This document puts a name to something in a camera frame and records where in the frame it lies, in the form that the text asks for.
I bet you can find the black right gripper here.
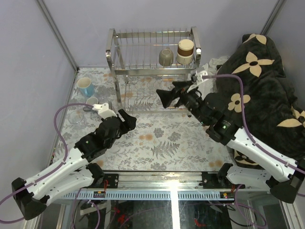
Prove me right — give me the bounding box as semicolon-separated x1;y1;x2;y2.
156;80;209;125

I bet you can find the pink ribbed mug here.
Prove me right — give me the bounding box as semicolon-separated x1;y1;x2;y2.
107;101;114;111

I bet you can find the olive grey mug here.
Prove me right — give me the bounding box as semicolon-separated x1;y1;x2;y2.
159;48;173;67

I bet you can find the grey-blue textured mug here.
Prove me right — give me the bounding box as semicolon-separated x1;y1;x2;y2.
83;97;99;112

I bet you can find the cream and brown mug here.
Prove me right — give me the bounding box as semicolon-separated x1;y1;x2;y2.
177;39;194;65

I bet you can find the clear glass tumbler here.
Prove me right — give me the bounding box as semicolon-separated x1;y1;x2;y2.
68;110;84;125

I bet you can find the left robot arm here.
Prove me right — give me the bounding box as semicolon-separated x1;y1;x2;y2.
11;109;137;220

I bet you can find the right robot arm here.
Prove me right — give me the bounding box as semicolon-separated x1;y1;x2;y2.
156;81;305;203

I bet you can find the steel two-tier dish rack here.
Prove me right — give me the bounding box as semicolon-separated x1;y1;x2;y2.
105;26;201;113

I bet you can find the floral tablecloth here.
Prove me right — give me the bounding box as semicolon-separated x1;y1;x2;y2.
61;68;235;171

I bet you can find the white pillow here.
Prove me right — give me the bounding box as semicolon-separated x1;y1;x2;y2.
202;56;229;75

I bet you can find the light blue mug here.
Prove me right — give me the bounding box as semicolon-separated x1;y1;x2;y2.
77;77;94;97

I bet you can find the black floral blanket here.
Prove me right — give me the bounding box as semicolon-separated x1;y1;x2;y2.
215;33;305;160

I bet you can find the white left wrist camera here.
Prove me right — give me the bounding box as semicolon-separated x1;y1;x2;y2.
92;103;117;119

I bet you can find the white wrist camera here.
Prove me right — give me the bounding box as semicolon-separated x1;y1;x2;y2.
92;103;117;119
191;70;211;88

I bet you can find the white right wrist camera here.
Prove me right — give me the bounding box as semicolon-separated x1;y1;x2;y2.
191;70;211;88

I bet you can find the aluminium mounting rail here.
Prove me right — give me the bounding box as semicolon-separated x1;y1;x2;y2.
37;170;293;201

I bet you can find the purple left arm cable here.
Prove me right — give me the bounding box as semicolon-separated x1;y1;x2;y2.
0;103;95;224

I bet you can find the left aluminium frame post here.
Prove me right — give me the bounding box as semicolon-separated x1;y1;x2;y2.
35;0;79;72

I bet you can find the aluminium frame post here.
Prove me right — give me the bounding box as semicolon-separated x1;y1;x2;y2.
35;0;79;72
260;0;287;35

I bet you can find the right aluminium frame post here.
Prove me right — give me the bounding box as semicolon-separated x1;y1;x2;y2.
260;0;287;35

